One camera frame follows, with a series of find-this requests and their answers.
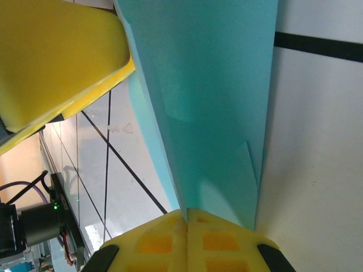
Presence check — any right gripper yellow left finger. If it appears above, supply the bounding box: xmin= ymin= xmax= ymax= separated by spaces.
xmin=81 ymin=208 xmax=188 ymax=272

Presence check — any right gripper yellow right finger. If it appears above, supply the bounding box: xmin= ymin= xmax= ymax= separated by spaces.
xmin=187 ymin=207 xmax=297 ymax=272

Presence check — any light blue paper sheet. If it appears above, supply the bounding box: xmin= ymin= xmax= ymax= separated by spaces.
xmin=113 ymin=0 xmax=278 ymax=232

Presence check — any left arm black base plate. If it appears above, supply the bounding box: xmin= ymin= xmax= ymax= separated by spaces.
xmin=50 ymin=172 xmax=86 ymax=266

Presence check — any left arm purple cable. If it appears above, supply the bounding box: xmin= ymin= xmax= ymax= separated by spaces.
xmin=0 ymin=181 xmax=65 ymax=249

